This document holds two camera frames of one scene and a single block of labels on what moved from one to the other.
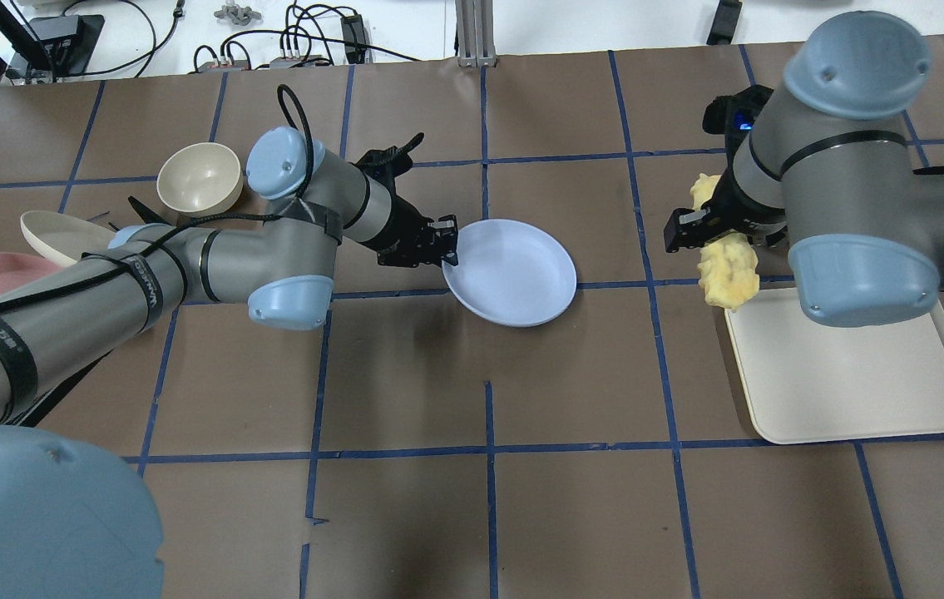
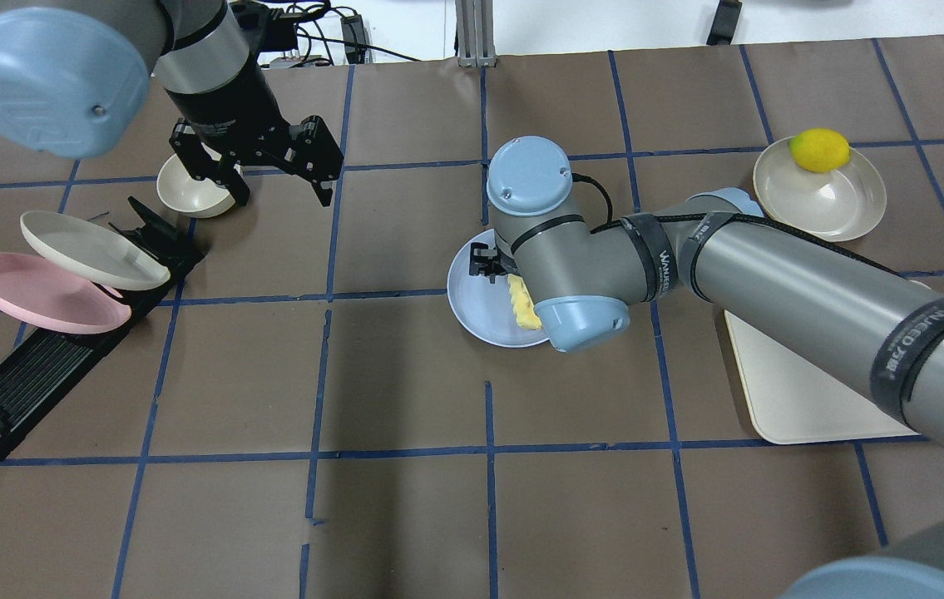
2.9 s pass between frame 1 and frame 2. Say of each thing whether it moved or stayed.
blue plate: moved
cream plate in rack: stayed
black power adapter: stayed
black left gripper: moved
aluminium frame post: stayed
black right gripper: moved
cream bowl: stayed
